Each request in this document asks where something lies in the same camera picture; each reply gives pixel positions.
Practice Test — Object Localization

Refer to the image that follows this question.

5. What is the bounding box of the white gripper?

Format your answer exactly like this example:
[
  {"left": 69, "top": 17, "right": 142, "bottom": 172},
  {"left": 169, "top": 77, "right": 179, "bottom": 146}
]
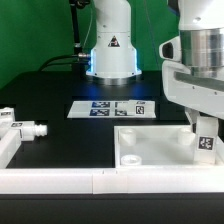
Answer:
[{"left": 159, "top": 36, "right": 224, "bottom": 132}]

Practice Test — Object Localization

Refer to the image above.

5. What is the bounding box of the white square table top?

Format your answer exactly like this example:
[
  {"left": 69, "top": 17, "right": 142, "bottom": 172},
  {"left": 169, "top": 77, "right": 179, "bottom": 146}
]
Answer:
[{"left": 113, "top": 124, "right": 224, "bottom": 169}]

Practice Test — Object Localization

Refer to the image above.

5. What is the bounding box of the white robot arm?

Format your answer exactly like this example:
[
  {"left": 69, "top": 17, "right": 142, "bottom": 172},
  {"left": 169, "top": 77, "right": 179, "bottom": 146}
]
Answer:
[{"left": 86, "top": 0, "right": 224, "bottom": 120}]

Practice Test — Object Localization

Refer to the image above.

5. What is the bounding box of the white marker sheet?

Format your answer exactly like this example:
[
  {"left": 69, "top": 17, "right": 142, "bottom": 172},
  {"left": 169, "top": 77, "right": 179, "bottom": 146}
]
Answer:
[{"left": 68, "top": 101, "right": 147, "bottom": 118}]

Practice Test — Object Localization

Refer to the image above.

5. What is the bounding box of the black vertical pole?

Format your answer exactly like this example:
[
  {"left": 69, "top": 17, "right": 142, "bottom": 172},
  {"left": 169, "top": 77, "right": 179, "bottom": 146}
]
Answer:
[{"left": 69, "top": 0, "right": 83, "bottom": 75}]

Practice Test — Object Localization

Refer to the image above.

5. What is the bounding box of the white U-shaped fence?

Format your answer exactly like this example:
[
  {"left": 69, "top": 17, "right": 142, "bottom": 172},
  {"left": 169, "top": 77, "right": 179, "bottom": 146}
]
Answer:
[{"left": 0, "top": 130, "right": 224, "bottom": 194}]

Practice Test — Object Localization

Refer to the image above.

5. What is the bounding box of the black cable at base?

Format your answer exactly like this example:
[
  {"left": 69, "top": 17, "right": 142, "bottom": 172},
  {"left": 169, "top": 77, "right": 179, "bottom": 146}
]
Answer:
[{"left": 38, "top": 53, "right": 92, "bottom": 72}]

